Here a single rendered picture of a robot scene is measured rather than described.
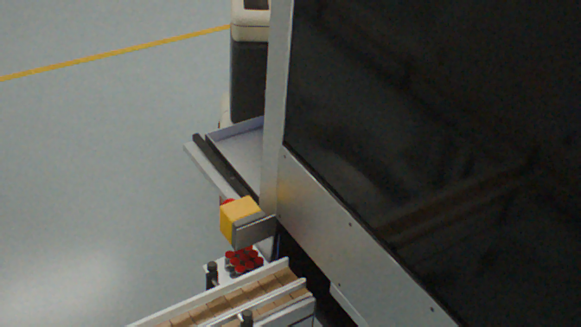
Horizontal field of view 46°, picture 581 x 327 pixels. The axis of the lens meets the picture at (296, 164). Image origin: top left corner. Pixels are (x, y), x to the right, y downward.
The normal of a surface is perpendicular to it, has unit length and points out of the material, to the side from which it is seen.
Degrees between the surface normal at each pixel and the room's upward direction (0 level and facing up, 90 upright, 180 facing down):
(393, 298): 90
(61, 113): 0
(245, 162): 0
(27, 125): 0
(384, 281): 90
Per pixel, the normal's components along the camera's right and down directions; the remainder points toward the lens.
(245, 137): 0.07, -0.77
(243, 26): 0.10, 0.64
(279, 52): -0.83, 0.30
